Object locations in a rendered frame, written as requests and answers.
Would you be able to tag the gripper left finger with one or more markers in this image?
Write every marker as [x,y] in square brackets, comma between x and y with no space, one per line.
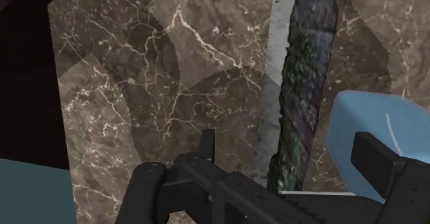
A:
[188,183]

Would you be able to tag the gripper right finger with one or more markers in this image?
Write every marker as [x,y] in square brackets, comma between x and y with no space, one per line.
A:
[410,189]

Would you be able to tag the light blue bowl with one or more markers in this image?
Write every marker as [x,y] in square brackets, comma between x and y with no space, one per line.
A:
[366,115]

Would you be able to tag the dark mottled grey-edged long object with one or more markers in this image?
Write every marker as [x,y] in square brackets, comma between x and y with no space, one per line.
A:
[305,82]

